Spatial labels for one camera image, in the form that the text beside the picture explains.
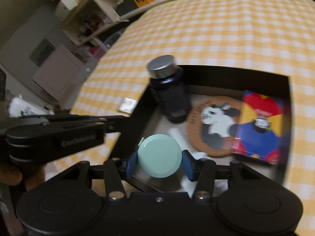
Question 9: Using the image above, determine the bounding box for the mint green round tin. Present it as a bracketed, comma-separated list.
[137, 134, 182, 178]

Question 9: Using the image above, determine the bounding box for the panda cork coaster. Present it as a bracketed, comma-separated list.
[186, 96, 242, 158]

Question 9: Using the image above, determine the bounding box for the black box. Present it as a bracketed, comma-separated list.
[110, 65, 291, 194]
[115, 0, 138, 16]

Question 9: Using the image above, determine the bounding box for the colourful card box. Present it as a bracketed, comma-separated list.
[232, 91, 284, 164]

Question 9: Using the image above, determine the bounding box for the dark blue pill bottle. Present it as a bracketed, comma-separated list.
[147, 55, 192, 124]

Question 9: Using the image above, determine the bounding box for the grey watch link tool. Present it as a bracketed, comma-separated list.
[168, 128, 210, 160]

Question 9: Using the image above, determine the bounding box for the person's left hand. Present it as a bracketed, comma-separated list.
[0, 165, 45, 191]

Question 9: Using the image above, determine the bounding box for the white box on shelf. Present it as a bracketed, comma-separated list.
[55, 0, 81, 22]

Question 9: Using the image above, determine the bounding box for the yellow checkered cloth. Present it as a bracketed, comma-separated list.
[44, 0, 315, 236]

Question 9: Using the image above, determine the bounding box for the black box on shelf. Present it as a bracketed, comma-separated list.
[115, 0, 138, 16]

